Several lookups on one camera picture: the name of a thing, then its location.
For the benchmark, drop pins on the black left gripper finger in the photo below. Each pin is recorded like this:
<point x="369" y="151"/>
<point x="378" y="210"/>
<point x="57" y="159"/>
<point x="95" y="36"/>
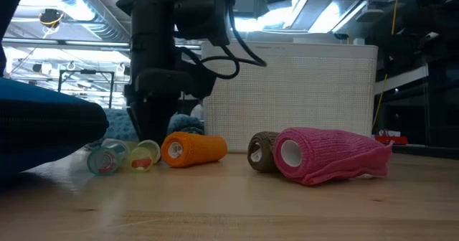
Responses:
<point x="159" y="122"/>
<point x="138" y="121"/>

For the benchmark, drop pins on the blue patterned towel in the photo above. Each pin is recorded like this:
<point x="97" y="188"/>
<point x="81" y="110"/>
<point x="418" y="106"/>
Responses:
<point x="120" y="126"/>

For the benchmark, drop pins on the clear pill vial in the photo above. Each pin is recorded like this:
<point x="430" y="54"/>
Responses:
<point x="153" y="148"/>

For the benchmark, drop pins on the orange bandage roll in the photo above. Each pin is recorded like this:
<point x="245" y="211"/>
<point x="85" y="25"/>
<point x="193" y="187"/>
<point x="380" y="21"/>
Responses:
<point x="199" y="148"/>

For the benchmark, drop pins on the brown bandage roll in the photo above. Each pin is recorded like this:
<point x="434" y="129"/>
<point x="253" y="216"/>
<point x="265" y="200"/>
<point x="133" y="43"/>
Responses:
<point x="263" y="155"/>

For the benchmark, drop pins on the pink bandage roll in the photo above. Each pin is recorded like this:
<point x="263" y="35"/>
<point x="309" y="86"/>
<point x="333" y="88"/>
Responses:
<point x="330" y="153"/>

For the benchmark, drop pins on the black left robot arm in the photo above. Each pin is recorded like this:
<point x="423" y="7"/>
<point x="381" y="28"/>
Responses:
<point x="152" y="33"/>

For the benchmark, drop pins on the white plastic bin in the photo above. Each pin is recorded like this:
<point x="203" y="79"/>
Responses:
<point x="305" y="97"/>

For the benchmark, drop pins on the blue first aid pouch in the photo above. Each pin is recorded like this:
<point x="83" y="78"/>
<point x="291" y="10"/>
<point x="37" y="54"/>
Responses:
<point x="43" y="126"/>

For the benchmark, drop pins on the red box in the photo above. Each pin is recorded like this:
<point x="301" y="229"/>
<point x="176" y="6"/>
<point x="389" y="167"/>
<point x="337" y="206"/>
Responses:
<point x="391" y="140"/>

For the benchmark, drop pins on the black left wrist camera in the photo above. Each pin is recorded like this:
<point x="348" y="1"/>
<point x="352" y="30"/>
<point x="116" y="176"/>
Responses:
<point x="202" y="15"/>

